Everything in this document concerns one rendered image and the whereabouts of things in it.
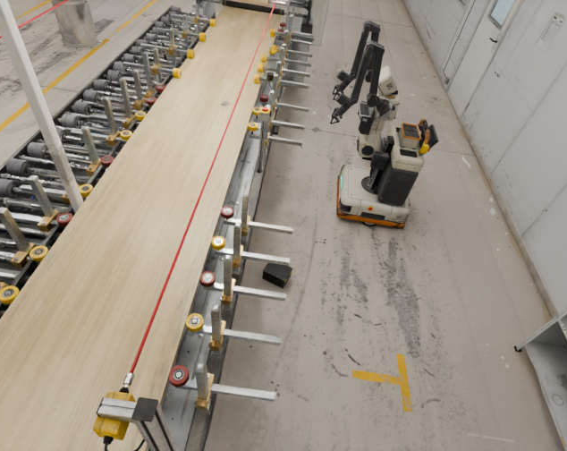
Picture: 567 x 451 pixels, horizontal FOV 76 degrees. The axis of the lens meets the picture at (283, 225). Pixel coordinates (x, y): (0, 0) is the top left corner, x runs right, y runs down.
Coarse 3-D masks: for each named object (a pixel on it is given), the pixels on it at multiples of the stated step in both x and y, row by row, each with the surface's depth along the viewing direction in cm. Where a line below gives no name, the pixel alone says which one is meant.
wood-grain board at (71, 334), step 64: (192, 64) 352; (256, 64) 369; (192, 128) 277; (128, 192) 222; (192, 192) 228; (64, 256) 185; (128, 256) 190; (192, 256) 195; (0, 320) 158; (64, 320) 162; (128, 320) 165; (0, 384) 141; (64, 384) 144; (0, 448) 127; (64, 448) 130; (128, 448) 132
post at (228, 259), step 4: (224, 256) 167; (228, 256) 166; (232, 256) 167; (224, 260) 165; (228, 260) 165; (232, 260) 169; (224, 264) 167; (228, 264) 167; (232, 264) 171; (224, 268) 170; (228, 268) 169; (232, 268) 174; (224, 272) 172; (228, 272) 171; (232, 272) 177; (224, 276) 174; (228, 276) 174; (224, 280) 177; (228, 280) 176; (224, 284) 179; (228, 284) 178; (224, 288) 182; (228, 288) 181; (224, 292) 184; (228, 292) 184; (224, 308) 195; (228, 308) 195
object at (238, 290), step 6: (204, 288) 191; (210, 288) 190; (216, 288) 190; (222, 288) 190; (234, 288) 191; (240, 288) 191; (246, 288) 191; (252, 288) 192; (246, 294) 192; (252, 294) 191; (258, 294) 190; (264, 294) 190; (270, 294) 191; (276, 294) 191; (282, 294) 192; (282, 300) 192
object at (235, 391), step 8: (192, 384) 158; (216, 384) 159; (216, 392) 158; (224, 392) 157; (232, 392) 157; (240, 392) 158; (248, 392) 158; (256, 392) 158; (264, 392) 159; (272, 392) 159; (272, 400) 158
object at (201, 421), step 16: (288, 48) 455; (272, 128) 328; (256, 176) 278; (256, 192) 266; (256, 208) 255; (240, 272) 215; (224, 320) 193; (224, 352) 182; (208, 368) 175; (208, 416) 160; (192, 432) 155; (208, 432) 161; (192, 448) 151
